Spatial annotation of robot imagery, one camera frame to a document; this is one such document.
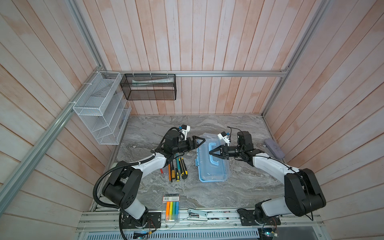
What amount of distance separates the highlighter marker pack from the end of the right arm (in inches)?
13.0

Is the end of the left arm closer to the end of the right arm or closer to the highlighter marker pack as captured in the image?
the end of the right arm

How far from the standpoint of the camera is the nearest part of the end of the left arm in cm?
68

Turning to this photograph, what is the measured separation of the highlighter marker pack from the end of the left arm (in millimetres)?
268

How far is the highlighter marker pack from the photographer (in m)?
0.74

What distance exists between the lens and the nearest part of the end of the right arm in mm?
668
